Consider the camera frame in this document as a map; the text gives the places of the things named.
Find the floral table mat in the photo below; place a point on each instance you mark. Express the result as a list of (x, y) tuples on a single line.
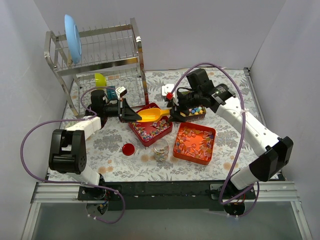
[(104, 149)]

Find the steel dish rack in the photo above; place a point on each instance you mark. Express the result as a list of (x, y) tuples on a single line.
[(116, 52)]

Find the orange tray clear lollipops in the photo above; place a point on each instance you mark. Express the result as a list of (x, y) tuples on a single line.
[(194, 143)]

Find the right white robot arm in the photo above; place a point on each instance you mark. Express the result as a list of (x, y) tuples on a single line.
[(273, 152)]

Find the clear glass jar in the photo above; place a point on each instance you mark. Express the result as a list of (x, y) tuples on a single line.
[(160, 150)]

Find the lime green bowl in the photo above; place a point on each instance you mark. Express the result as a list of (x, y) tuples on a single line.
[(100, 80)]

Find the dark tin star candies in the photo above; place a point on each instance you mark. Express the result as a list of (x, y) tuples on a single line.
[(194, 114)]

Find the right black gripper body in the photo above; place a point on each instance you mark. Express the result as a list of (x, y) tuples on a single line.
[(180, 107)]

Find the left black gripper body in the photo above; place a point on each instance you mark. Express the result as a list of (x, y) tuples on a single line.
[(122, 110)]

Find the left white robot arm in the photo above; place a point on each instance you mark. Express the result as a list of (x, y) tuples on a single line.
[(68, 151)]

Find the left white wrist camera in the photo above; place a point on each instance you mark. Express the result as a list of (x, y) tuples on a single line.
[(120, 92)]

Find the red tray swirl lollipops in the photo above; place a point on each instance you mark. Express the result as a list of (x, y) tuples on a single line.
[(149, 132)]

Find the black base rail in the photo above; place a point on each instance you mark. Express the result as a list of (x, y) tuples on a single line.
[(157, 195)]

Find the blue plate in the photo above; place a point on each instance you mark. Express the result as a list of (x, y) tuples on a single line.
[(73, 39)]

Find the red jar lid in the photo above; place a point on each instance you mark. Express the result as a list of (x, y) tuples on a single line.
[(128, 149)]

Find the yellow plastic scoop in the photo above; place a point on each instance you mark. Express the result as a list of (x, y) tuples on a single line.
[(152, 114)]

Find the teal white cup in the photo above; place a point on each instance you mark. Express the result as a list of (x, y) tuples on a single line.
[(111, 93)]

